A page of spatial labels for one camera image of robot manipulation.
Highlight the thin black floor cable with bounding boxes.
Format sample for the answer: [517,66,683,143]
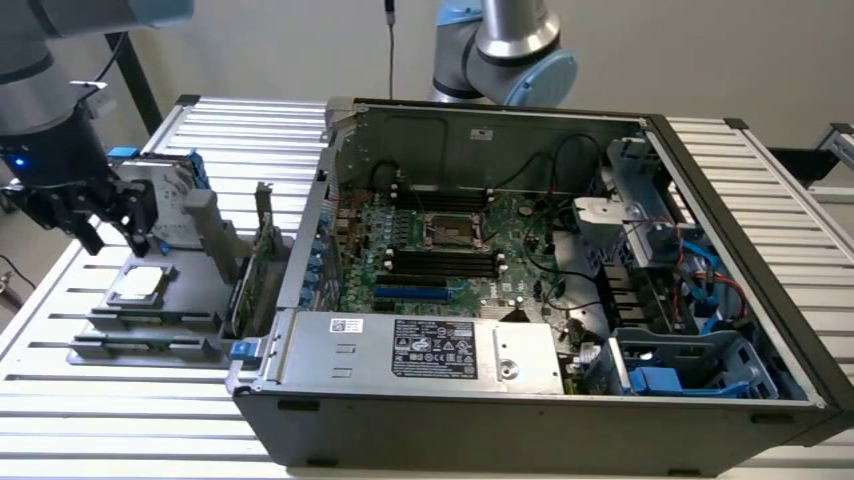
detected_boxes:
[0,253,36,294]

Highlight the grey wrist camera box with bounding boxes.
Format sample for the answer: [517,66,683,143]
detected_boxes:
[69,81,116,120]

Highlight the black looped power wire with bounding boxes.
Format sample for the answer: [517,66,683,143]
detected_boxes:
[496,132,605,199]

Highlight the black frame post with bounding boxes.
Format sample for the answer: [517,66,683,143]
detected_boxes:
[104,30,165,137]

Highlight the green motherboard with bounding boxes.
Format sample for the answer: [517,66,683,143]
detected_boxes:
[325,188,605,351]

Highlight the red wire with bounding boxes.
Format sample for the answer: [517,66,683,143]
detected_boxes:
[692,272,747,329]

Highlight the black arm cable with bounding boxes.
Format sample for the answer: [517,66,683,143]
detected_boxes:
[90,32,129,87]

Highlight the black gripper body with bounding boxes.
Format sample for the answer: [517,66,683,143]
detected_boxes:
[0,102,120,232]

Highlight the black table bracket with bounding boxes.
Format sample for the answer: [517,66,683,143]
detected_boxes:
[764,146,836,190]

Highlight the long black expansion slot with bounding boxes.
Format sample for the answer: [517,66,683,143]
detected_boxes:
[375,274,449,290]

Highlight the green graphics card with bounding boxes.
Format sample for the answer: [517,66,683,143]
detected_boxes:
[224,181,283,337]

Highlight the grey power supply unit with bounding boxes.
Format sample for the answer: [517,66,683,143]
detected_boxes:
[256,310,569,397]

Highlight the black open PC case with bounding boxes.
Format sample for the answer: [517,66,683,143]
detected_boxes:
[229,96,846,470]

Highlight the blue expansion slot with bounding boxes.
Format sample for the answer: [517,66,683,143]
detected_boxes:
[371,287,448,302]

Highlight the blue disk carrier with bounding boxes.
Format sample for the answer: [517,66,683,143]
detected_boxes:
[628,366,687,397]

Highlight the hard disk with blue carrier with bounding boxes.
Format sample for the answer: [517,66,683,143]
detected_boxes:
[105,146,216,252]

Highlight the black hanging cable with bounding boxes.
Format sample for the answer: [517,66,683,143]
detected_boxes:
[381,0,400,100]

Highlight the aluminium extrusion bar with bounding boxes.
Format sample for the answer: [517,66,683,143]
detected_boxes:
[808,121,854,167]

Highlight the silver CPU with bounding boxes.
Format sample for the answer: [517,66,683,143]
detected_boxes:
[114,266,169,302]

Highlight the blue SATA wire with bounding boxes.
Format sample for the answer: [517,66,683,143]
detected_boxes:
[672,237,735,334]

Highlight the CPU socket with metal frame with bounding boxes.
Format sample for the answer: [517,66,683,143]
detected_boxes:
[417,211,487,248]

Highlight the grey parts rack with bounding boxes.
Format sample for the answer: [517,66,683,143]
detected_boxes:
[64,188,296,370]

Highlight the grey metal drive cage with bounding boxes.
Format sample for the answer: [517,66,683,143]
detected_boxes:
[571,196,706,274]

